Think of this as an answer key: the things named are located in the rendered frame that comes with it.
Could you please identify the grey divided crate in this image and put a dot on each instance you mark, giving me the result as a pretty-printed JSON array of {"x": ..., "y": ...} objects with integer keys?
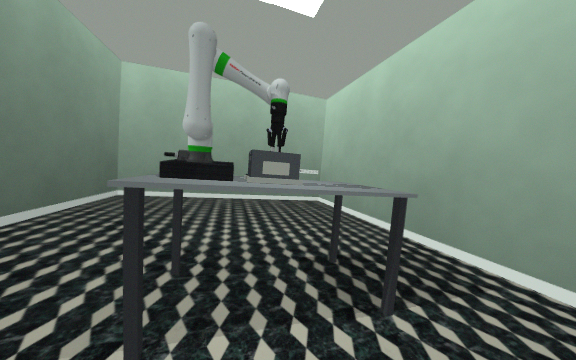
[{"x": 269, "y": 164}]

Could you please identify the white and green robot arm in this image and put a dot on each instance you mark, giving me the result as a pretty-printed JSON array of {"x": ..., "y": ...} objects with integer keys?
[{"x": 205, "y": 57}]

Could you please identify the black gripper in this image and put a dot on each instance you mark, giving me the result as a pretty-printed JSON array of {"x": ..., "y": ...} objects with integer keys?
[{"x": 277, "y": 120}]

